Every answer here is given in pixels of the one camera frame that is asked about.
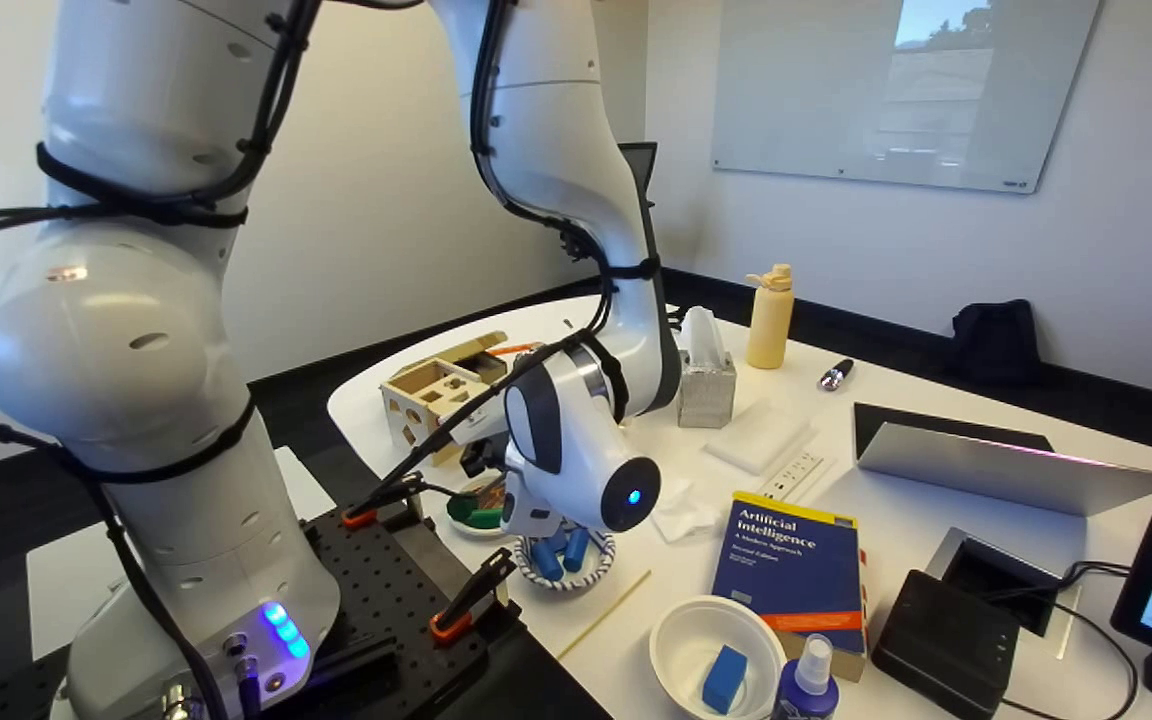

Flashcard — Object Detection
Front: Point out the silver laptop black keyboard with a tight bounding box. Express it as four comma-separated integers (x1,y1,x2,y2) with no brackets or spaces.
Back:
852,396,1152,518

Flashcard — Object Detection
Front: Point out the shallow white bowl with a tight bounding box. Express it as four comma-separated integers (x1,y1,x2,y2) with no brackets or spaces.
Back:
446,480,524,543

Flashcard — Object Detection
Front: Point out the blue patterned paper bowl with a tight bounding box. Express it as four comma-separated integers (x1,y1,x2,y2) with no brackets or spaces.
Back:
511,525,621,599

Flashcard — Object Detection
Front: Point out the white paper napkin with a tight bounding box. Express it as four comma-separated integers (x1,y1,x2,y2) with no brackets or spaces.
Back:
652,476,726,543

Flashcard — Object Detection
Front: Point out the deep white bowl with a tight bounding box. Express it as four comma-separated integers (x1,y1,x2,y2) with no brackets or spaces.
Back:
645,593,793,720

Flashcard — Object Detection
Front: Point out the blue rectangular block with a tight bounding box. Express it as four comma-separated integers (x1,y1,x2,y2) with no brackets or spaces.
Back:
700,644,751,717

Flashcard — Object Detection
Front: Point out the black plastic utensil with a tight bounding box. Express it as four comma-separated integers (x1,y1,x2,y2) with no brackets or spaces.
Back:
810,356,854,396

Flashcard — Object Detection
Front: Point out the thin wooden stick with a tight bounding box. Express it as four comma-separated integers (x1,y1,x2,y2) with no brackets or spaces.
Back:
550,568,656,665

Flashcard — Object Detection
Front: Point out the black clamp orange tip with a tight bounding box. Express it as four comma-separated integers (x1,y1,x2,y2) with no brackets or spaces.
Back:
340,476,430,530
427,543,520,650

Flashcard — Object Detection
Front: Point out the small blue spray bottle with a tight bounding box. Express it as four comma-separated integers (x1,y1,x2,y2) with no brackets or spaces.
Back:
772,633,843,720

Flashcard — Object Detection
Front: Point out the yellow squeeze bottle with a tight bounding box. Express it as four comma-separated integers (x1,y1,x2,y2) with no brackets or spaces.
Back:
743,261,800,374

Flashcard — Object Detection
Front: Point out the blue book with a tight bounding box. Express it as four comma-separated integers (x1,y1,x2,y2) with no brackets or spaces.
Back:
708,487,870,683

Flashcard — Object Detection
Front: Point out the black backpack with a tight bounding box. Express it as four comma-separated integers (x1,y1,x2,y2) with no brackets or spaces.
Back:
942,296,1042,393

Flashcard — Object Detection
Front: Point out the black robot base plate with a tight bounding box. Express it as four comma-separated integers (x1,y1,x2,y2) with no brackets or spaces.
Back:
290,501,612,720

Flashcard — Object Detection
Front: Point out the wooden shape sorter box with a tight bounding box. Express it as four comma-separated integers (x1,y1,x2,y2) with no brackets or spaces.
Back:
374,332,520,457

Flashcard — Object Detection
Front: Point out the green prism block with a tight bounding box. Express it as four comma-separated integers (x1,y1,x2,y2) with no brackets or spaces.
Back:
452,490,508,527

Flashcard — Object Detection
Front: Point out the black box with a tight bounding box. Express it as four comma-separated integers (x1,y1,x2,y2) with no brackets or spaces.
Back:
869,568,1022,720

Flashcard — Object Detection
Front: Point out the blue cylinder block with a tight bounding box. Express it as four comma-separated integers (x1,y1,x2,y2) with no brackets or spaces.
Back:
557,525,590,574
526,530,565,580

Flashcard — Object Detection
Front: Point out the wall whiteboard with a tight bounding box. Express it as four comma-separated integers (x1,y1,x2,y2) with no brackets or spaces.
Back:
711,0,1113,201

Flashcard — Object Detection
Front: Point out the white rectangular tray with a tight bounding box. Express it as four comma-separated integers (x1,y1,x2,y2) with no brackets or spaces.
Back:
702,396,827,480

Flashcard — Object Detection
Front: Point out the grey tissue box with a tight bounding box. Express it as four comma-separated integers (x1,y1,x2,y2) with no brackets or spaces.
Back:
673,304,739,430

